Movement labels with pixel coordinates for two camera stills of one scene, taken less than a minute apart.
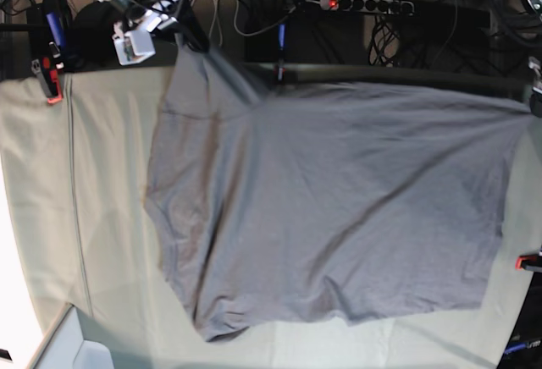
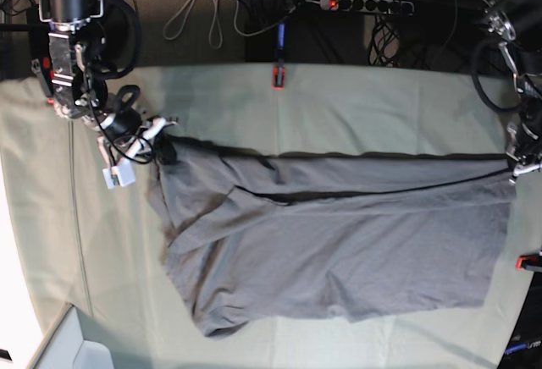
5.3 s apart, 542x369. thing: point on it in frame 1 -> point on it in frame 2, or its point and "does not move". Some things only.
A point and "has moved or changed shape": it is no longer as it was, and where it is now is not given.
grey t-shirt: [324, 202] has moved or changed shape
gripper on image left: [163, 13] -> [126, 134]
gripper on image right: [535, 100] -> [524, 151]
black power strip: [366, 4] does not move
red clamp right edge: [522, 261] does not move
